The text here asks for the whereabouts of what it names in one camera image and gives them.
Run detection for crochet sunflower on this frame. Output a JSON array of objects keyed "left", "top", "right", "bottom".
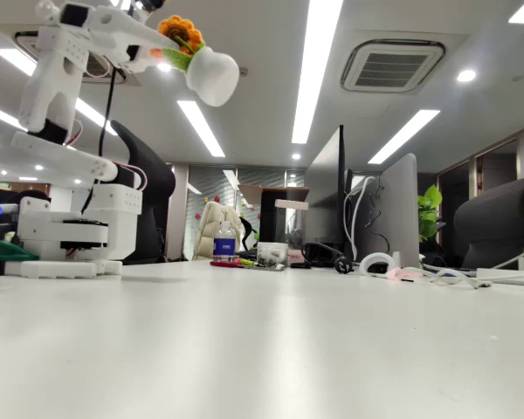
[{"left": 150, "top": 15, "right": 241, "bottom": 108}]

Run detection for black high-back office chair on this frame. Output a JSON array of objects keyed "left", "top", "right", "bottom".
[{"left": 110, "top": 120, "right": 177, "bottom": 266}]

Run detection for brown cardboard box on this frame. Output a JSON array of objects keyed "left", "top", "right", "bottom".
[{"left": 238, "top": 183, "right": 310, "bottom": 206}]

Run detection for beige padded jacket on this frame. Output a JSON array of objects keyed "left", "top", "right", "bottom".
[{"left": 192, "top": 201, "right": 244, "bottom": 262}]

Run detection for clear water bottle blue label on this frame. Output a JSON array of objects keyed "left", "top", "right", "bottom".
[{"left": 212, "top": 220, "right": 238, "bottom": 264}]

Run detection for clear plastic container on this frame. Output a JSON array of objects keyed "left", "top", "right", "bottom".
[{"left": 256, "top": 242, "right": 289, "bottom": 269}]

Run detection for thin black-edged monitor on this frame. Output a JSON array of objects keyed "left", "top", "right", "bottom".
[{"left": 304, "top": 124, "right": 355, "bottom": 263}]

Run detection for green flat mat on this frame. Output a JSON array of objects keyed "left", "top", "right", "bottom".
[{"left": 0, "top": 237, "right": 40, "bottom": 263}]

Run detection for green leafy plant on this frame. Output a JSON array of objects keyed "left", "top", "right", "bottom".
[{"left": 417, "top": 183, "right": 446, "bottom": 241}]

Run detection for dark grey mesh office chair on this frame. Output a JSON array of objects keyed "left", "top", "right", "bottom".
[{"left": 452, "top": 173, "right": 524, "bottom": 271}]

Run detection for black camera cable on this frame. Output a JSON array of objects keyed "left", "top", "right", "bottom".
[{"left": 81, "top": 69, "right": 117, "bottom": 215}]

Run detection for red white servo wires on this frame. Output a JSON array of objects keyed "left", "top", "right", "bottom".
[{"left": 65, "top": 117, "right": 149, "bottom": 193}]

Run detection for white hanging cable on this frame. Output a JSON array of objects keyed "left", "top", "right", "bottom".
[{"left": 343, "top": 176, "right": 376, "bottom": 263}]

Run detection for black three-pin plug with cable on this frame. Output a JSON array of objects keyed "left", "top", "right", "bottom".
[{"left": 300, "top": 242, "right": 357, "bottom": 275}]

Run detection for black hanging cable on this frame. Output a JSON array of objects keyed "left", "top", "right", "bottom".
[{"left": 366, "top": 182, "right": 392, "bottom": 257}]

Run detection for white power cable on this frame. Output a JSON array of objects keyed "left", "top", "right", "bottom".
[{"left": 412, "top": 266, "right": 493, "bottom": 290}]

